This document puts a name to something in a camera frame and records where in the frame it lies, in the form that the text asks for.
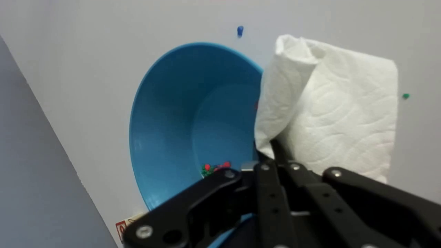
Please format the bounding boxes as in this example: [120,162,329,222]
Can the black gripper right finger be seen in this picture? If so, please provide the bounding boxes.
[268,140,441,248]

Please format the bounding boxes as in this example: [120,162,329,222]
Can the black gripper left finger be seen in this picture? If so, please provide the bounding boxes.
[121,159,297,248]

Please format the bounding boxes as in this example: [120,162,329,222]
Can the white embossed paper napkin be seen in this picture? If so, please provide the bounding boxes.
[253,33,399,185]

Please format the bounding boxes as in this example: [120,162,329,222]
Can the cereal pieces inside bowl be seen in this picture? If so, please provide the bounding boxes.
[199,160,233,180]

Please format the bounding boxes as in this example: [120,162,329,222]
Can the blue plastic bowl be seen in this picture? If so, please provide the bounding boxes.
[128,42,266,248]

